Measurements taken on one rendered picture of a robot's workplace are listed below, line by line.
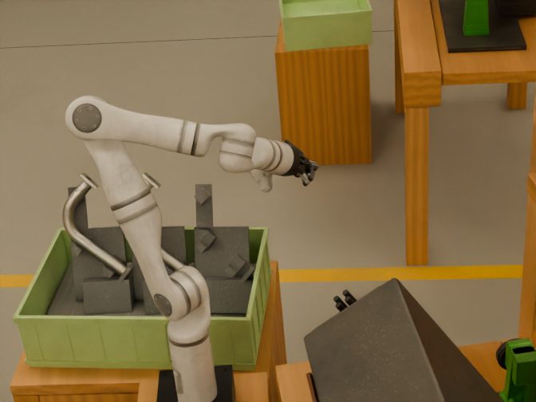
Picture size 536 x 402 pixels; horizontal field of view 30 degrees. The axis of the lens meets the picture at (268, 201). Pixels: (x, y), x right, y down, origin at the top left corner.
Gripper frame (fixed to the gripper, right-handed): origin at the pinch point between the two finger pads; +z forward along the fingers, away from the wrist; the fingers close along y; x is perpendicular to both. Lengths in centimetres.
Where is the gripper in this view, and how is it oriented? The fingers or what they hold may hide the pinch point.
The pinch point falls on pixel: (310, 166)
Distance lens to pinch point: 237.7
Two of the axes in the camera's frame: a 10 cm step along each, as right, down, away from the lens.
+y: -4.8, -7.8, 4.0
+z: 5.4, 0.9, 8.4
